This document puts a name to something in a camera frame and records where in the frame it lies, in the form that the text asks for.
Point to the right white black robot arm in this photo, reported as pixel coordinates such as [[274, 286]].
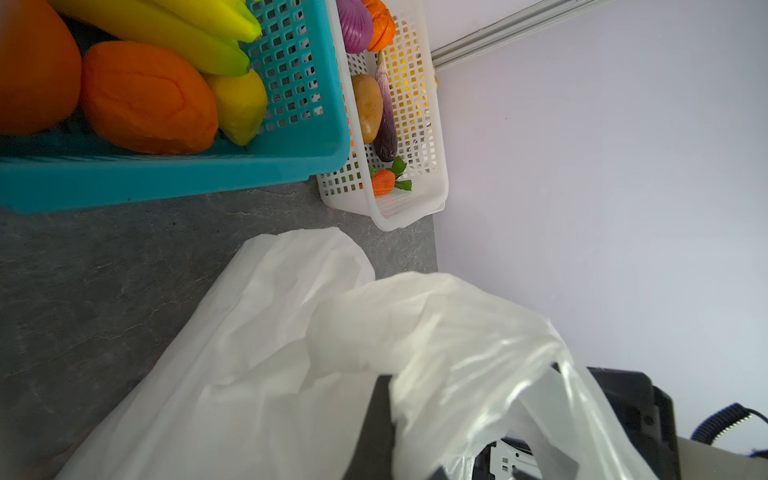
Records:
[[636, 414]]

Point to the purple red onion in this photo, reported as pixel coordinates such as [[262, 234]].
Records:
[[356, 25]]

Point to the yellow banana bunch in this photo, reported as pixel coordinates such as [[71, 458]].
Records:
[[207, 34]]

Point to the brown potato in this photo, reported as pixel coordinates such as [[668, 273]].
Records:
[[369, 103]]

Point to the white plastic grocery bag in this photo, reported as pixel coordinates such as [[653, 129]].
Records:
[[272, 377]]

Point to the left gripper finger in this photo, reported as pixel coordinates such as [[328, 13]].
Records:
[[372, 458]]

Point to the small carrot with leaves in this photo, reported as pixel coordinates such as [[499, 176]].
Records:
[[385, 181]]

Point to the orange fruit front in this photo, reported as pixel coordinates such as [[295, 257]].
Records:
[[147, 99]]

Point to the orange tangerine in white basket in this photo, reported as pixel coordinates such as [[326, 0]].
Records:
[[384, 28]]

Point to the white plastic vegetable basket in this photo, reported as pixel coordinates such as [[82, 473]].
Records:
[[413, 91]]

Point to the yellow lemon front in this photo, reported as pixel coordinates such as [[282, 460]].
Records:
[[241, 105]]

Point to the small striped purple eggplant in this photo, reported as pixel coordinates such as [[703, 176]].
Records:
[[386, 141]]

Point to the teal plastic fruit basket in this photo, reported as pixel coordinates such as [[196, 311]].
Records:
[[305, 132]]

